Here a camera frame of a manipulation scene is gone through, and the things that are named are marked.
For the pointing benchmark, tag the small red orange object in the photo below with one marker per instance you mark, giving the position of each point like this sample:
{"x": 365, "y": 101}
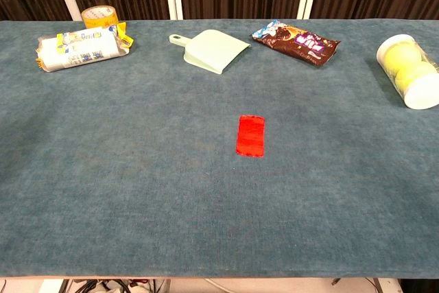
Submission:
{"x": 250, "y": 137}

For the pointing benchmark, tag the yellow packing tape roll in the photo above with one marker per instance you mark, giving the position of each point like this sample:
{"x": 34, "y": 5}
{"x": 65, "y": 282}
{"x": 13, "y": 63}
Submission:
{"x": 99, "y": 20}

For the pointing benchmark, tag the mint green plastic dustpan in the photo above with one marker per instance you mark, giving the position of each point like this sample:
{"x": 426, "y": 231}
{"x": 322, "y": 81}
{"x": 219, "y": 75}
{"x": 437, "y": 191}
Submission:
{"x": 212, "y": 53}

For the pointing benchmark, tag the blue-grey felt tablecloth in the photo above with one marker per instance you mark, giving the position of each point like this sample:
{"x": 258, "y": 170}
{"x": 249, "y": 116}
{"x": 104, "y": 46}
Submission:
{"x": 137, "y": 169}

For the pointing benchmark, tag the brown chocolate snack bag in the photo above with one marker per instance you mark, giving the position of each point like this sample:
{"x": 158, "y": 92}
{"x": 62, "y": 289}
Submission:
{"x": 298, "y": 46}

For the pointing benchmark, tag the white yellow snack package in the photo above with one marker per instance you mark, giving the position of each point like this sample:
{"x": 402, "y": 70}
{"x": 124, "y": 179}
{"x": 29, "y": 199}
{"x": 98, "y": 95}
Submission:
{"x": 85, "y": 49}

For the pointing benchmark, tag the yellow tennis ball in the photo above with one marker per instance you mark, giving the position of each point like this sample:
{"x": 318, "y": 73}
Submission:
{"x": 401, "y": 58}
{"x": 411, "y": 77}

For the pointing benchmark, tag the clear tennis ball tube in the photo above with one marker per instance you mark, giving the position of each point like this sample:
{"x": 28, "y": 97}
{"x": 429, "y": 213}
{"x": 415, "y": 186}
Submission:
{"x": 423, "y": 94}

